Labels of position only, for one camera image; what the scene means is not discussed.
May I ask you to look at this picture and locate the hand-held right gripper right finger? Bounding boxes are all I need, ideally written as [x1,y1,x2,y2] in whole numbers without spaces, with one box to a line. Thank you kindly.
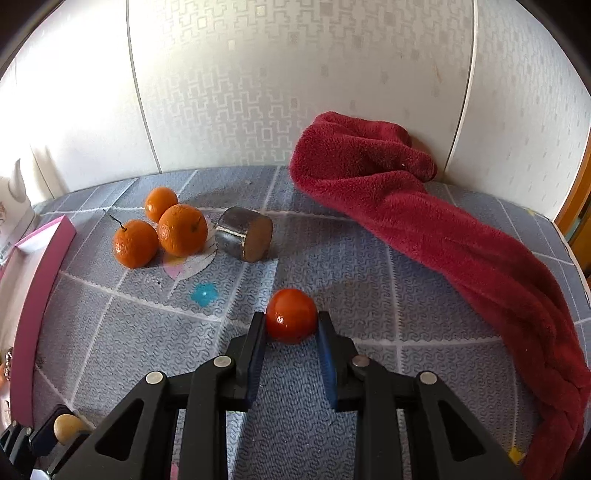
[316,311,525,480]

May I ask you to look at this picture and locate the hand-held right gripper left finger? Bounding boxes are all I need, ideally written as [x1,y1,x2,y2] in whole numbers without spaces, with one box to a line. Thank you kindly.
[48,311,267,480]

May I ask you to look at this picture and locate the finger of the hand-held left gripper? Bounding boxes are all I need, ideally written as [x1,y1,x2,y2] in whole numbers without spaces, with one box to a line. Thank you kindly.
[0,416,60,480]
[43,403,77,422]

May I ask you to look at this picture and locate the small yellow round fruit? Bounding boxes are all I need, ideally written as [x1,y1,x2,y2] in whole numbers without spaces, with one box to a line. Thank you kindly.
[53,414,88,446]

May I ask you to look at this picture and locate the red tomato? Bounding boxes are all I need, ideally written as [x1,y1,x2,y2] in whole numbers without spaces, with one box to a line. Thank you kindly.
[265,288,319,345]

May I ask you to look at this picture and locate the pink rimmed white box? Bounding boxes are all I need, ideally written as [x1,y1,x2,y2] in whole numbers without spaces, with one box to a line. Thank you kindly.
[0,215,77,428]

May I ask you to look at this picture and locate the mandarin orange with black stem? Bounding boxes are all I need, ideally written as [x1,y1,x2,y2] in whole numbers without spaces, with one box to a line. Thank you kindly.
[107,211,160,270]

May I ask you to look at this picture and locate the grey checked tablecloth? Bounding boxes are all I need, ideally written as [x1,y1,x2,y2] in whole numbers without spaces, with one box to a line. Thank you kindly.
[0,165,591,480]

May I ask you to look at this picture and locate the red fleece towel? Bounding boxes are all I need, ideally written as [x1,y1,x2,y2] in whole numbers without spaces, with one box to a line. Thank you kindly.
[288,111,583,480]

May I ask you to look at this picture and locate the white ceramic electric kettle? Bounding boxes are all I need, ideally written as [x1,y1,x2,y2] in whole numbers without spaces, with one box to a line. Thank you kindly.
[0,158,38,264]

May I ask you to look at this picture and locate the orange wooden door frame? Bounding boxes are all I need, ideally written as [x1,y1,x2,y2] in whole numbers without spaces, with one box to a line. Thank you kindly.
[553,138,591,280]

